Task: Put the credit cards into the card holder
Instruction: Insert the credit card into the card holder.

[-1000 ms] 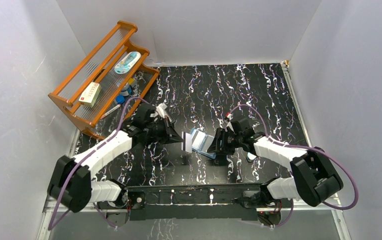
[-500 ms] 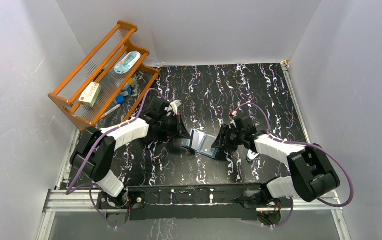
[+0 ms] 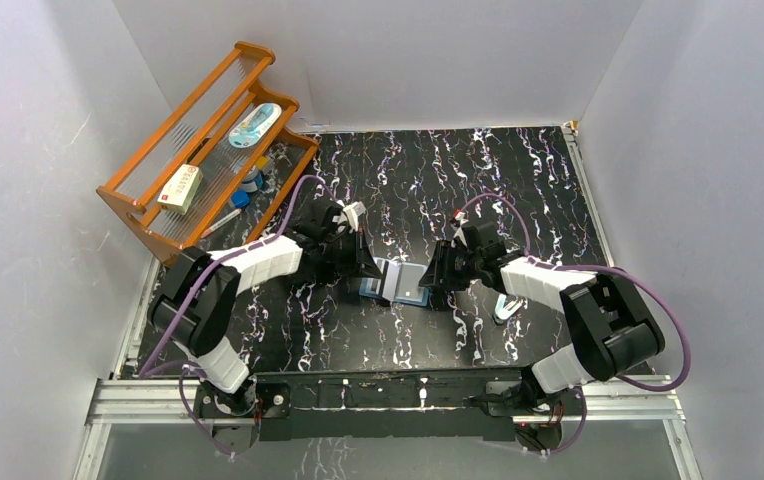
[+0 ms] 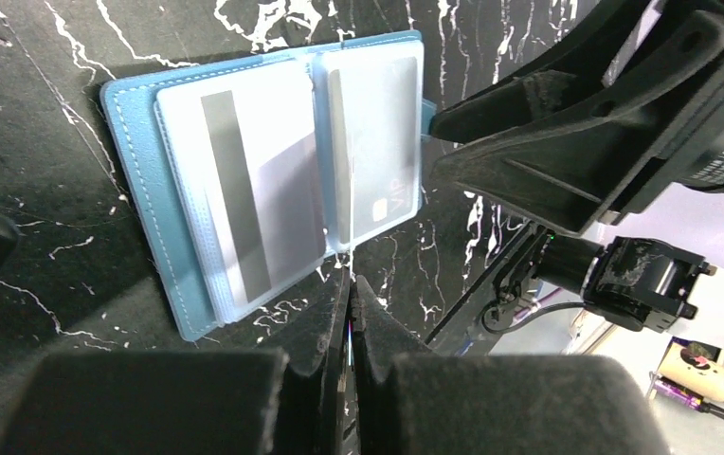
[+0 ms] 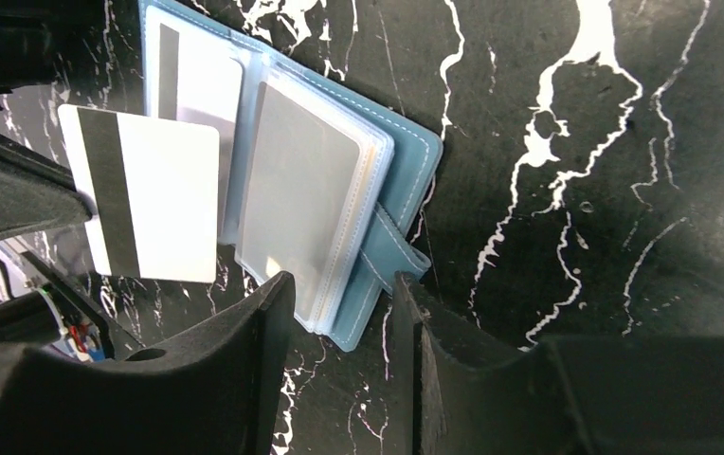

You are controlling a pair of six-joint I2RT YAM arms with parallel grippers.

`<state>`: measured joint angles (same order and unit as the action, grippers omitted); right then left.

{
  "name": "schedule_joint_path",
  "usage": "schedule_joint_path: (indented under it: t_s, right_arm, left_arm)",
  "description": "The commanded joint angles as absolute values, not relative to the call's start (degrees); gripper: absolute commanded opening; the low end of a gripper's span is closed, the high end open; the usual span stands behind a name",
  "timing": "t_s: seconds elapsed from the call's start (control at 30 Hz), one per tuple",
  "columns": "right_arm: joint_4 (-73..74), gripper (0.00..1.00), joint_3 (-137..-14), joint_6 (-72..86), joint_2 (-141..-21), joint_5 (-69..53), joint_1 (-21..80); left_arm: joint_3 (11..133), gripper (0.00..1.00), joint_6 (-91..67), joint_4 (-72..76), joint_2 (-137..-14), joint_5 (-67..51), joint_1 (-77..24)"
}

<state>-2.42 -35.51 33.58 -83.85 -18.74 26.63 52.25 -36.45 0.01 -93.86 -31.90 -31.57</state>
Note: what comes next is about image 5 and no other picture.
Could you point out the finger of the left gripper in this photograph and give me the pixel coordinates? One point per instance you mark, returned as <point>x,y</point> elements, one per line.
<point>35,193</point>

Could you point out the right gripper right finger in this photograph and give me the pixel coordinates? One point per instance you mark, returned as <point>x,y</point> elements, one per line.
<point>462,391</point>

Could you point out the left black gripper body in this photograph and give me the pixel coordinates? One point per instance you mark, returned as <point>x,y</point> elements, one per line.
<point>32,33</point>

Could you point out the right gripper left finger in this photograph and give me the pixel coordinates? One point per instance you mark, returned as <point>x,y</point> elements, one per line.
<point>211,389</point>

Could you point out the white striped credit card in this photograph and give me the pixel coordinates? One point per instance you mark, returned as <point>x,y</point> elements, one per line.
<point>192,75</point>

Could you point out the blue card holder wallet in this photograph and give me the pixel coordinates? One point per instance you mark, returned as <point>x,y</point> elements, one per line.
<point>417,153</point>

